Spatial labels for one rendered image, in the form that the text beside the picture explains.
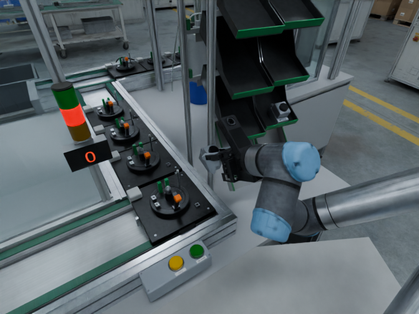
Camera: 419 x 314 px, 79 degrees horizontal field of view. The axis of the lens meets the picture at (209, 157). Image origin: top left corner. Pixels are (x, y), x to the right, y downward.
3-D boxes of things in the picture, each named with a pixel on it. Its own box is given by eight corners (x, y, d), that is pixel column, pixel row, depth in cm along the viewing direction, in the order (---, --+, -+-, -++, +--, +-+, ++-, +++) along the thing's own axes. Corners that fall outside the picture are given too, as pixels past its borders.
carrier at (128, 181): (182, 171, 107) (180, 148, 99) (126, 195, 97) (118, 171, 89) (158, 142, 122) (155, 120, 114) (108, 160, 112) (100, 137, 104)
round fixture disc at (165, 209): (196, 206, 90) (196, 202, 89) (159, 224, 84) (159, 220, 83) (178, 182, 99) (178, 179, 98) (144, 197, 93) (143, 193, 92)
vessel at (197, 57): (214, 80, 164) (214, 13, 139) (195, 85, 158) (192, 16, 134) (202, 72, 173) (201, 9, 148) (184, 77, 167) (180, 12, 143)
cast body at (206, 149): (220, 169, 80) (226, 154, 75) (208, 173, 78) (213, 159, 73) (206, 149, 84) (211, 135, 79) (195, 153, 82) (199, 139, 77)
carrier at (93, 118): (139, 119, 138) (136, 98, 130) (95, 133, 128) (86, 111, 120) (125, 101, 154) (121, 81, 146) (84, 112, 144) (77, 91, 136)
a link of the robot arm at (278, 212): (301, 247, 51) (313, 194, 53) (275, 242, 43) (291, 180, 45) (267, 234, 57) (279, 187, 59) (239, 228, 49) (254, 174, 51)
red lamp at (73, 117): (87, 123, 69) (81, 106, 66) (67, 128, 67) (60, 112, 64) (83, 114, 72) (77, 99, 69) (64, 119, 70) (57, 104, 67)
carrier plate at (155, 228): (216, 213, 90) (216, 209, 89) (153, 246, 80) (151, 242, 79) (184, 174, 106) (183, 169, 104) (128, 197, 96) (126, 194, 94)
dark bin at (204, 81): (264, 136, 85) (272, 124, 79) (229, 145, 82) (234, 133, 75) (232, 74, 96) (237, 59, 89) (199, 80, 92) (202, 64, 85)
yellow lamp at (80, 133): (93, 137, 72) (87, 123, 69) (74, 143, 70) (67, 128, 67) (88, 129, 75) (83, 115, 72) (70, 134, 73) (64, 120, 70)
